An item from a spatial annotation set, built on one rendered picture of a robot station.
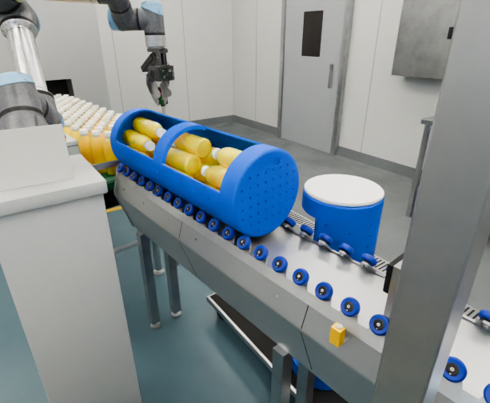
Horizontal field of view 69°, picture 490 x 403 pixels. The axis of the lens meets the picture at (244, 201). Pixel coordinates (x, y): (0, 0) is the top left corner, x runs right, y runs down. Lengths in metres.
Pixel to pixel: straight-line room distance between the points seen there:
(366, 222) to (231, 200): 0.49
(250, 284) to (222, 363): 0.98
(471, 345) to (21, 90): 1.32
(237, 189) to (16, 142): 0.60
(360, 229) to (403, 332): 0.80
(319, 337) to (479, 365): 0.33
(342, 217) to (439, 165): 0.85
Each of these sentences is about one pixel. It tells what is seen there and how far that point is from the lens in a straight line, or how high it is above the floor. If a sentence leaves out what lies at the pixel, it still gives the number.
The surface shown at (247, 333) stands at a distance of 1.94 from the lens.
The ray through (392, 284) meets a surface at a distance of 0.86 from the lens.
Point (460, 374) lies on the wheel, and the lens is 0.83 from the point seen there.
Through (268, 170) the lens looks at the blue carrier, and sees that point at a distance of 1.05.
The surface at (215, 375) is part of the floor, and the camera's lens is 1.97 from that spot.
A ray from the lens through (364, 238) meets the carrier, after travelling 1.29.
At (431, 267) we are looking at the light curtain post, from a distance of 0.42.
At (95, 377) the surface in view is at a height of 0.42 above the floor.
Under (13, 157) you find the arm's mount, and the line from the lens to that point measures 1.14.
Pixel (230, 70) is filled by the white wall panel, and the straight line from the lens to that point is 6.92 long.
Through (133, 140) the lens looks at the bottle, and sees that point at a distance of 1.62.
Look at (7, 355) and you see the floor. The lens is 2.40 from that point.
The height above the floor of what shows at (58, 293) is 0.82.
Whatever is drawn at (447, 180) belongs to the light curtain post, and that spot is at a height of 1.41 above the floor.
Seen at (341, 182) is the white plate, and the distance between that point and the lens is 1.37.
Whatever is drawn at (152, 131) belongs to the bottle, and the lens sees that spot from 1.57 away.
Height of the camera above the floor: 1.53
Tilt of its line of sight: 25 degrees down
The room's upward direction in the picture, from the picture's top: straight up
